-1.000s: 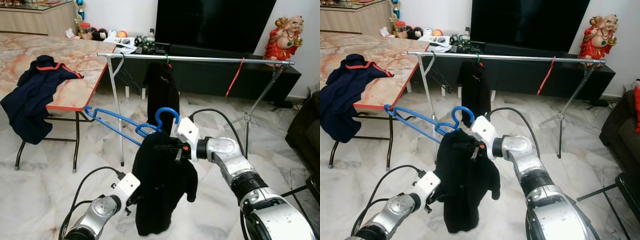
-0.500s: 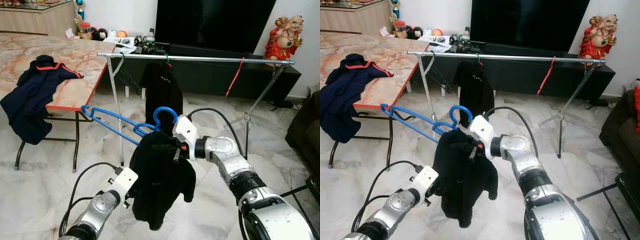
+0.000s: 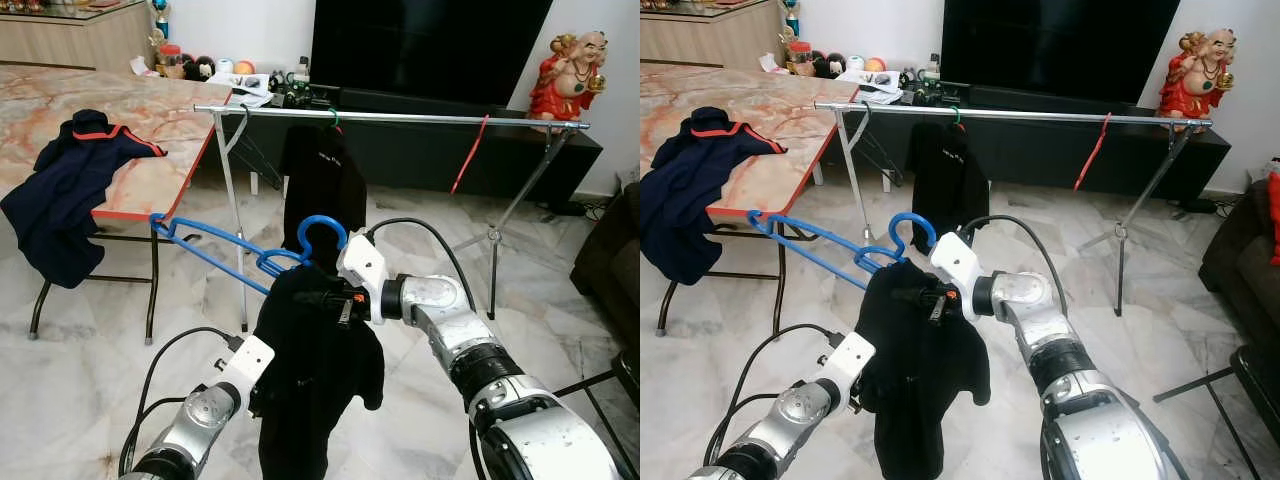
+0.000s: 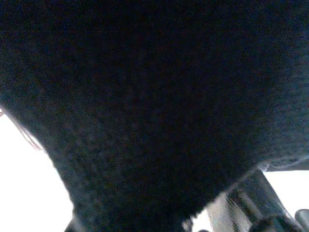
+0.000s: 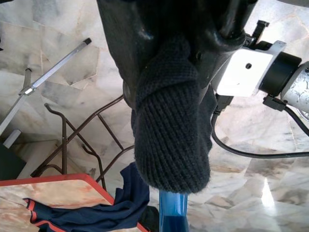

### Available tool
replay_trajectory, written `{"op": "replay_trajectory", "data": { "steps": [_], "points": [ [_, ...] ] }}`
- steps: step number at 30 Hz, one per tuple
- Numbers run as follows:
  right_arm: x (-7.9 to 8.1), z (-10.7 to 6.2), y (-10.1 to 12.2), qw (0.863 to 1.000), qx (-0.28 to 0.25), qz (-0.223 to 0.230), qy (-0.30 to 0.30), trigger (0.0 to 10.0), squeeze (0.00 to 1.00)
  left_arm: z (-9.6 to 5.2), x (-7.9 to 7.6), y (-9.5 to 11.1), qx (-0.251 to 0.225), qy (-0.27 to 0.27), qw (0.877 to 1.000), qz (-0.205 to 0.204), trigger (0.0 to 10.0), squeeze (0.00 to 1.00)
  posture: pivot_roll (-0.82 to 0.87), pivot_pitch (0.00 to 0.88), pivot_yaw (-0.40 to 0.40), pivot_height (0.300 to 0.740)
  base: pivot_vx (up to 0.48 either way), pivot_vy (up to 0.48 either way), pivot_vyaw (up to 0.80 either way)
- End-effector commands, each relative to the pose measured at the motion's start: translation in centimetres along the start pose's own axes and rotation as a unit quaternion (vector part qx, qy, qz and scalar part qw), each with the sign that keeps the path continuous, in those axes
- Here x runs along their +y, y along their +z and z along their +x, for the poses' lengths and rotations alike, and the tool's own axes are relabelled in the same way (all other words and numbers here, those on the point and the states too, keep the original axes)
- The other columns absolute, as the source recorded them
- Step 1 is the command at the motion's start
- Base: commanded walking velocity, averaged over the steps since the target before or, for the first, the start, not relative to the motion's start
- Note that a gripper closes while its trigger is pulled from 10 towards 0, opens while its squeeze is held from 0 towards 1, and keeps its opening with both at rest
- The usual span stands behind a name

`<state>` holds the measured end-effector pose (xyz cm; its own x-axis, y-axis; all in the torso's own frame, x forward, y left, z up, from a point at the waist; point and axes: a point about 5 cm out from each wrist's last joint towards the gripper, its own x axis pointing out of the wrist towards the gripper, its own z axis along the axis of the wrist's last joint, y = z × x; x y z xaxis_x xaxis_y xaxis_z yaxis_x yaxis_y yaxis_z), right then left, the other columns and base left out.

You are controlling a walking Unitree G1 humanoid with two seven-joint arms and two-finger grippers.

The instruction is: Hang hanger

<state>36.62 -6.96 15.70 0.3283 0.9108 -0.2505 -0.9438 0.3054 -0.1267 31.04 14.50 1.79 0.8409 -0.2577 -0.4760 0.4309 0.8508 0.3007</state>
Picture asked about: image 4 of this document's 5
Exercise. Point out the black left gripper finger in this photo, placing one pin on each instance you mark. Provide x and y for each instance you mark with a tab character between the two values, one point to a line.
260	205

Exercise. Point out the plain black garment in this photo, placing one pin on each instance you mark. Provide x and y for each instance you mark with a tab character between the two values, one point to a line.
144	96

